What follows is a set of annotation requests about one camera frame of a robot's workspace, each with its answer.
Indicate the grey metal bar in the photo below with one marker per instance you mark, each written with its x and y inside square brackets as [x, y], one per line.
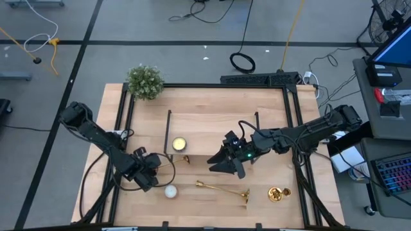
[14, 76]

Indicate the small black desk box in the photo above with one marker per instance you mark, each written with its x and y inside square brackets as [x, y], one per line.
[390, 109]

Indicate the black label printer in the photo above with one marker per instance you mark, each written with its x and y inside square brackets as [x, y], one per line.
[383, 75]

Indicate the grey desk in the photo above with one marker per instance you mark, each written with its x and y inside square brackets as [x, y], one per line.
[369, 109]

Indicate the grey cart base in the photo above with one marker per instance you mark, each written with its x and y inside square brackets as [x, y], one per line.
[32, 3]

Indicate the white box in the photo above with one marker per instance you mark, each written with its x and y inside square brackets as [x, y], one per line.
[346, 158]

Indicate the wooden shelf riser black legs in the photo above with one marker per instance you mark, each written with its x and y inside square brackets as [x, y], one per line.
[208, 134]

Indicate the black round floor weight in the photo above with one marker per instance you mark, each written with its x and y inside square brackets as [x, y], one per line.
[37, 60]

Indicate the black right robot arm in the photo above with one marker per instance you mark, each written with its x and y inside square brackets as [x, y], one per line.
[314, 128]

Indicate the tall gold candlestick holder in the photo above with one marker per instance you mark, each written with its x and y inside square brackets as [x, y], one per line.
[245, 195]
[186, 158]

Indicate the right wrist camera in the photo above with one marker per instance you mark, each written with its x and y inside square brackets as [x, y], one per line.
[233, 139]

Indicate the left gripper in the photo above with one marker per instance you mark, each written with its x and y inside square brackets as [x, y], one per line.
[150, 163]

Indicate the potted green plant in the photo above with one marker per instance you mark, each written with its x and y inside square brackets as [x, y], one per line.
[145, 82]

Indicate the white power adapter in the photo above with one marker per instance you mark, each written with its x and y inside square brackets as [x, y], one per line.
[308, 76]

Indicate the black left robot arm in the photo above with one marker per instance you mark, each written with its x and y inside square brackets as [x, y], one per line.
[96, 133]

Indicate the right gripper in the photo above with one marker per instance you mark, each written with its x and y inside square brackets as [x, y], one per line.
[248, 152]

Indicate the black floor fan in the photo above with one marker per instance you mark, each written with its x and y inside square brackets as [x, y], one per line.
[377, 19]

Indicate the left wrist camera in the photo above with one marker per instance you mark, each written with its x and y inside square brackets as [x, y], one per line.
[140, 152]

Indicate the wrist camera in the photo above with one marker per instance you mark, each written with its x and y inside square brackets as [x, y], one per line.
[233, 139]
[140, 152]

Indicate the backlit rainbow keyboard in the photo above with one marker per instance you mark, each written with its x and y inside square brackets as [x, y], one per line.
[396, 174]

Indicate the monitor with blue screen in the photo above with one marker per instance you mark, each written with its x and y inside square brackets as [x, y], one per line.
[396, 48]

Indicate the white tape roll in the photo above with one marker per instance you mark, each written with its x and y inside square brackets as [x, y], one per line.
[356, 173]

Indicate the black aluminium table frame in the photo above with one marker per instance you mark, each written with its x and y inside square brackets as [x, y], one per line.
[208, 85]

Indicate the short gold candle holder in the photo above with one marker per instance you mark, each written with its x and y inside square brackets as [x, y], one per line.
[275, 194]

